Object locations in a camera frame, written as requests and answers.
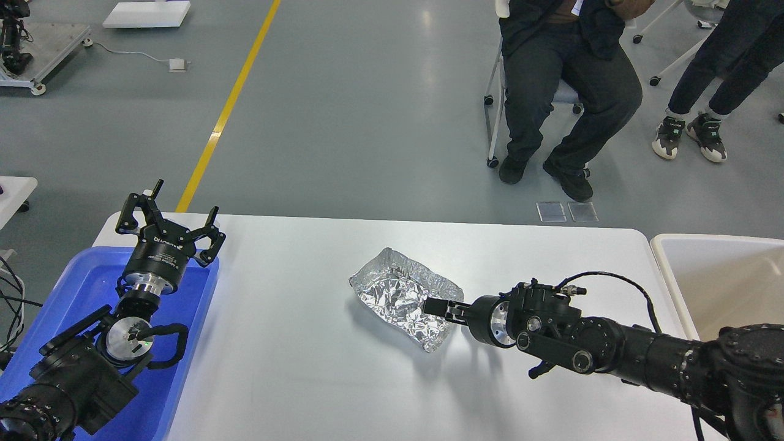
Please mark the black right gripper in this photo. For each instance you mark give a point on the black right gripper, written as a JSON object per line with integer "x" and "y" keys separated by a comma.
{"x": 486, "y": 318}

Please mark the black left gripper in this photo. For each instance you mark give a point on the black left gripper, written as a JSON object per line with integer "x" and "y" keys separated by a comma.
{"x": 158, "y": 250}

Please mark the aluminium foil tray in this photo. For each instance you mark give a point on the aluminium foil tray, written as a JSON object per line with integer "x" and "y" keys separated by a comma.
{"x": 395, "y": 287}

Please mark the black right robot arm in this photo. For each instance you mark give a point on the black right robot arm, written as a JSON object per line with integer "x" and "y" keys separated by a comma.
{"x": 733, "y": 383}

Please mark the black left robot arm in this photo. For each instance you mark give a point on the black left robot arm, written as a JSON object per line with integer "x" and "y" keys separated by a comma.
{"x": 86, "y": 375}

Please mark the left clear floor plate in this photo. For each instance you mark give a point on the left clear floor plate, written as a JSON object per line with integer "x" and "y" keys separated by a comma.
{"x": 551, "y": 211}

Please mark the clear floor plate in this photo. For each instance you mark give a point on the clear floor plate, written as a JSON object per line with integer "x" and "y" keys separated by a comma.
{"x": 583, "y": 212}
{"x": 551, "y": 211}

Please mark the right clear floor plate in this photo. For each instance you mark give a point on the right clear floor plate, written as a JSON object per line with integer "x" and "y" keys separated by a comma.
{"x": 583, "y": 212}

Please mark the white side table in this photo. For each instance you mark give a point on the white side table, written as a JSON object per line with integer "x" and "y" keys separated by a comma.
{"x": 15, "y": 192}

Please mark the white flat board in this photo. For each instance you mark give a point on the white flat board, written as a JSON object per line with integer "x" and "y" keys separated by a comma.
{"x": 152, "y": 14}

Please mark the wheeled metal platform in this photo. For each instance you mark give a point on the wheeled metal platform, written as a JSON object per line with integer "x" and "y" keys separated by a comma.
{"x": 31, "y": 51}

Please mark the grey office chair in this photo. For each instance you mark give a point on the grey office chair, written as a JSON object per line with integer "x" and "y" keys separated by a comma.
{"x": 494, "y": 99}

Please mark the white plastic bin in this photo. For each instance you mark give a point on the white plastic bin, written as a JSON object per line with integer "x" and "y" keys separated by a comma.
{"x": 720, "y": 280}

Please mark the white chair base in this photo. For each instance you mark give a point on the white chair base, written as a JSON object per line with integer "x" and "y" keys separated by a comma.
{"x": 682, "y": 24}

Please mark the standing person dark trousers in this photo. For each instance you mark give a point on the standing person dark trousers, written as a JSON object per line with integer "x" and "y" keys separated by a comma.
{"x": 744, "y": 48}

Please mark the white power adapter with cable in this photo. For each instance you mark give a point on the white power adapter with cable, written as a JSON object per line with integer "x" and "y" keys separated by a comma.
{"x": 173, "y": 65}

